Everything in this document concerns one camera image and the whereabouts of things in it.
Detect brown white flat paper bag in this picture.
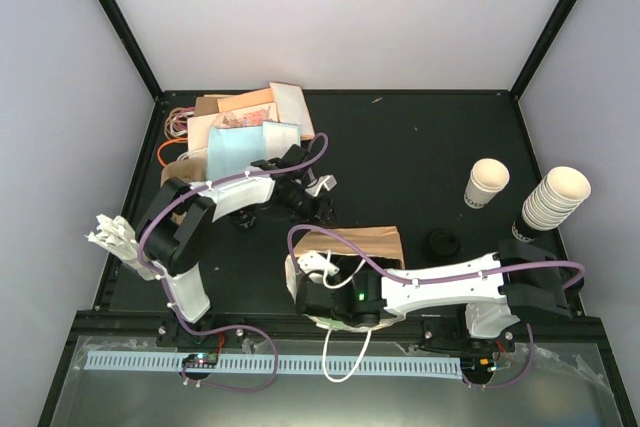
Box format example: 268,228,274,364
269,82,315,141

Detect bundle of bag handles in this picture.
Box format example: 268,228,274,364
156,107,195,167

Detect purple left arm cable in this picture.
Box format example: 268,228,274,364
137,132,330,393

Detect stack of black lids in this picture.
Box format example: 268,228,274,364
424,228,460,265

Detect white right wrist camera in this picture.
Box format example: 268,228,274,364
297,251,339,283

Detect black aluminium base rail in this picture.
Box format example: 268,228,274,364
69,307,606,349

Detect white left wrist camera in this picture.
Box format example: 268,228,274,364
306,175,337,197

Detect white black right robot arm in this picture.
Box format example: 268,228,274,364
285,240,571,350

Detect short white cup stack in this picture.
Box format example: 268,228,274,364
463,158,510,209

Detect remaining black paper cup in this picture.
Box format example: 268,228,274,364
230,210,257,232

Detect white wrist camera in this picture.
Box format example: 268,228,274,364
306,175,337,197
297,251,339,283

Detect brown paper takeout bag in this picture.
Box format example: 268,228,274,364
283,225,406,383

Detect black enclosure frame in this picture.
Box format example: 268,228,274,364
38,0,637,426

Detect tall white cup stack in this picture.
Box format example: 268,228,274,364
511,166,592,243

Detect light blue cable duct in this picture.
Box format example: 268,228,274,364
84,351,462,380

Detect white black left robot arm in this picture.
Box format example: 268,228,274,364
135,144,337,346

